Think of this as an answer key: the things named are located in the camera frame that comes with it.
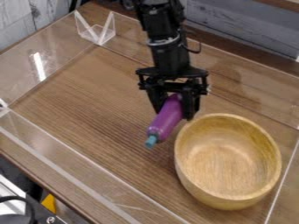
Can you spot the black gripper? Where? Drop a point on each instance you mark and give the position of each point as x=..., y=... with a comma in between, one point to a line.
x=173, y=75

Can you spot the purple toy eggplant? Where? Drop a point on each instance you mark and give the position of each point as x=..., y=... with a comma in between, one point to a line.
x=165, y=122

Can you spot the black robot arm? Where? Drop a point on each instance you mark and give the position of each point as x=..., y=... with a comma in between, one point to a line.
x=161, y=17

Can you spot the light wooden bowl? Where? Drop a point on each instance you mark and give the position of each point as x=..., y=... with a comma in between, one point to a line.
x=228, y=161

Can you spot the yellow black device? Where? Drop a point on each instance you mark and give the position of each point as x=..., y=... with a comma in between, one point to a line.
x=49, y=202

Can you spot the clear acrylic corner bracket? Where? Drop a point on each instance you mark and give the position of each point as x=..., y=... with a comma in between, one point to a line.
x=99, y=34

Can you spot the clear acrylic tray wall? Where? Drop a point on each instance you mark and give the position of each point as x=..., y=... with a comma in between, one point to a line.
x=83, y=184

